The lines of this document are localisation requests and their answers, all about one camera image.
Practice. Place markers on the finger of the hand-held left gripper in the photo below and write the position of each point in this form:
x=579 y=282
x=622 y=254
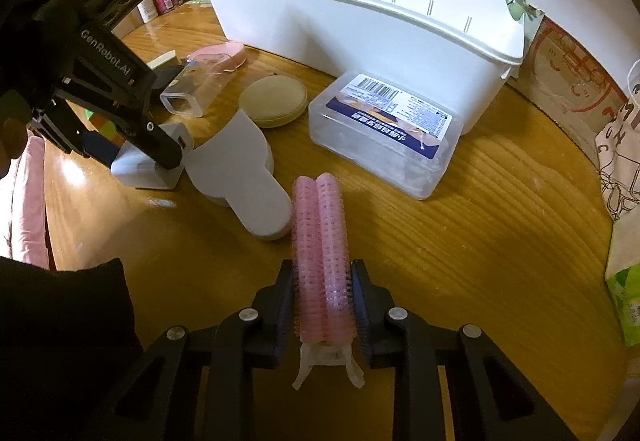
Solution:
x=65 y=131
x=155 y=141

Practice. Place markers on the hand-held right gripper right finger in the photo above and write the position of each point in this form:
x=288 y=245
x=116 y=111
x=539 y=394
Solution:
x=361 y=303

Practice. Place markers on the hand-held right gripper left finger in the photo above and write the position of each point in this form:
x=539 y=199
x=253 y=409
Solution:
x=287 y=293

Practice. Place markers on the colourful puzzle cube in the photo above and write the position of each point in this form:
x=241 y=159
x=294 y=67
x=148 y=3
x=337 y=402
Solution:
x=102 y=128

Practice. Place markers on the pink double hair roller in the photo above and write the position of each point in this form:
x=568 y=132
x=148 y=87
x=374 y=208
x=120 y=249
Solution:
x=320 y=246

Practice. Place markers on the white plastic storage bin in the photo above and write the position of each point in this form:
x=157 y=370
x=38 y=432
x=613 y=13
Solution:
x=350 y=36

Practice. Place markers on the small white box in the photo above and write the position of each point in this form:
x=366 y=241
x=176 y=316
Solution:
x=145 y=176

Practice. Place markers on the white rectangular block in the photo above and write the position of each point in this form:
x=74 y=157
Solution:
x=161 y=58

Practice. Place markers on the white plastic bottle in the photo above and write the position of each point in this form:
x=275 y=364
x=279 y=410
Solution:
x=146 y=11

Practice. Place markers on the black case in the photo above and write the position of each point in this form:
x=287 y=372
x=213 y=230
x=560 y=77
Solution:
x=167 y=76

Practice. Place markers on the clear square container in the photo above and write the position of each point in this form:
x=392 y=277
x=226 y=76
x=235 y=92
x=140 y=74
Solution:
x=200 y=81

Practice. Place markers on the pink cloth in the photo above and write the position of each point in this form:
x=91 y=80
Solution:
x=25 y=211

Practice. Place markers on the white handheld mirror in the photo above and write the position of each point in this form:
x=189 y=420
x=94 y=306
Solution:
x=240 y=171

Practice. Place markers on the round beige powder puff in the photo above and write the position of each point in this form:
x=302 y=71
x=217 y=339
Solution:
x=272 y=98

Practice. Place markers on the clear lidded plastic box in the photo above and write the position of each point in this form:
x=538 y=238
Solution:
x=380 y=156

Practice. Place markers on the person's dark clothing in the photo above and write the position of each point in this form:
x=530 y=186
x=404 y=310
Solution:
x=60 y=346

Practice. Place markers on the green tissue pack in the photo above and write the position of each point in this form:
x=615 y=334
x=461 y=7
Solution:
x=625 y=291

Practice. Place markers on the printed canvas tote bag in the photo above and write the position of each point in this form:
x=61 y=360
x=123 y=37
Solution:
x=620 y=161

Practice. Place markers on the brown printed cardboard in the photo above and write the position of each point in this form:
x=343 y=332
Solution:
x=565 y=71

